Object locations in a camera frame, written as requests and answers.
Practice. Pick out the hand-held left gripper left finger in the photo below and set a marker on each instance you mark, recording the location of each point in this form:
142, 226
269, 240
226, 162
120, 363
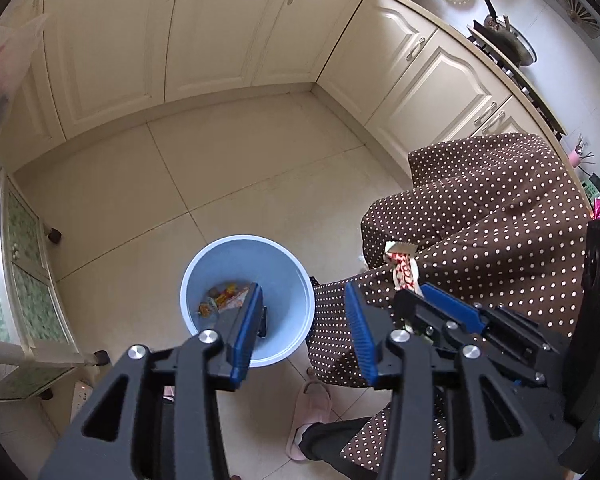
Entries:
247, 330

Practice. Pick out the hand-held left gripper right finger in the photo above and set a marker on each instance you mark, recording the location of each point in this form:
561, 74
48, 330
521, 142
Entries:
360, 335

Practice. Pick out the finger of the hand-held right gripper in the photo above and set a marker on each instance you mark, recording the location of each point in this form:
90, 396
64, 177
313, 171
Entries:
452, 307
420, 317

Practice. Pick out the yellow orange wrapper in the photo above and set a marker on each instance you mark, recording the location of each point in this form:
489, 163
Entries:
230, 300

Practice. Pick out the blue plastic trash bin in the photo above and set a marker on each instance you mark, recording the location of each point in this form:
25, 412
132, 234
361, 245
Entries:
285, 305

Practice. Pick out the small colourful candy wrapper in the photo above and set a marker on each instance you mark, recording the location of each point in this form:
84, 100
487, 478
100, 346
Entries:
206, 309

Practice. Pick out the red white snack wrapper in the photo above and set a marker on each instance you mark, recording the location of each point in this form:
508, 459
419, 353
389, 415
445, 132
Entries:
405, 270

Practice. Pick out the green electric cooker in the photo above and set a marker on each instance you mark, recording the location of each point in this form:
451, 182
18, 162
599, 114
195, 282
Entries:
597, 187

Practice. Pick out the pink slipper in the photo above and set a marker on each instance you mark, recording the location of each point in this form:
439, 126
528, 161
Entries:
310, 410
169, 394

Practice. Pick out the brown polka dot tablecloth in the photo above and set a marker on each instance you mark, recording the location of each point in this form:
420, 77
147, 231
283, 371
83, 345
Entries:
480, 210

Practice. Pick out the person's black trouser leg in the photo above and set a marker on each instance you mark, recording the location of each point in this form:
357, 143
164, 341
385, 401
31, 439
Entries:
330, 442

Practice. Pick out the pink utensil holder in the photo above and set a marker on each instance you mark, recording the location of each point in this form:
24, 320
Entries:
576, 157

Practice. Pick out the black glass hob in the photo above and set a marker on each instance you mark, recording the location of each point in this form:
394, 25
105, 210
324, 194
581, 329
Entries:
540, 105

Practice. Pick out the white power strip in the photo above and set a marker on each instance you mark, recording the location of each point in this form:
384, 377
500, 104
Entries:
82, 397

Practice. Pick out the white wheeled cart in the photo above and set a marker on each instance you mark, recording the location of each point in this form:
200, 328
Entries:
25, 260

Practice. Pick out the wok with lid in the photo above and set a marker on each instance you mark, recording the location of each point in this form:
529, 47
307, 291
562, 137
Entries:
510, 40

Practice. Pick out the cream lower kitchen cabinets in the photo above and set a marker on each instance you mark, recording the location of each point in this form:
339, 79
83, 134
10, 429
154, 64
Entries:
205, 25

